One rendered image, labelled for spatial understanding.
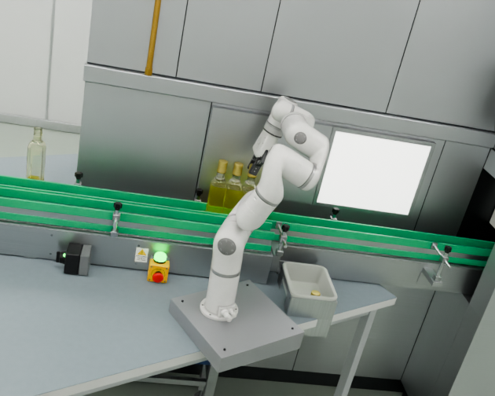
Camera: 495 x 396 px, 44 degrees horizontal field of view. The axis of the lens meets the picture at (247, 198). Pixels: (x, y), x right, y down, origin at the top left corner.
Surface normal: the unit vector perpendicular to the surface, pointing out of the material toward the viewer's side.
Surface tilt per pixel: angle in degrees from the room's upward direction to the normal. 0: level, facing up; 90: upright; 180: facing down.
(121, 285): 0
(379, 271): 90
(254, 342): 2
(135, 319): 0
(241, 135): 90
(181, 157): 90
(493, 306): 90
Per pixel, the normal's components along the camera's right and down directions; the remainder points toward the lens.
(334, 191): 0.10, 0.43
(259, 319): 0.16, -0.89
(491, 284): -0.97, -0.14
